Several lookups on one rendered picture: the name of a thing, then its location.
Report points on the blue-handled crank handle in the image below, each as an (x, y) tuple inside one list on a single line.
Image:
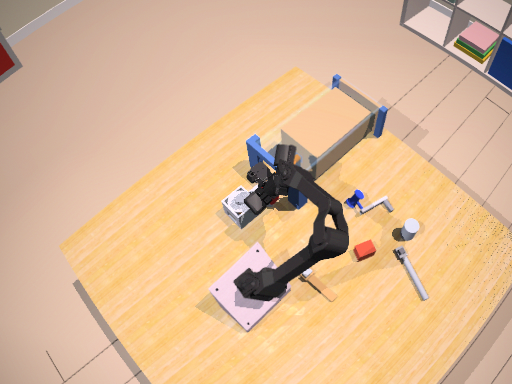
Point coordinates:
[(359, 195)]

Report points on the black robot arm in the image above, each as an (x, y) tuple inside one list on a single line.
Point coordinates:
[(324, 243)]

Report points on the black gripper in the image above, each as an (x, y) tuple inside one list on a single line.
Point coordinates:
[(258, 199)]

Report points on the grey cylinder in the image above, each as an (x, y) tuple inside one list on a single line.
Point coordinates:
[(409, 229)]

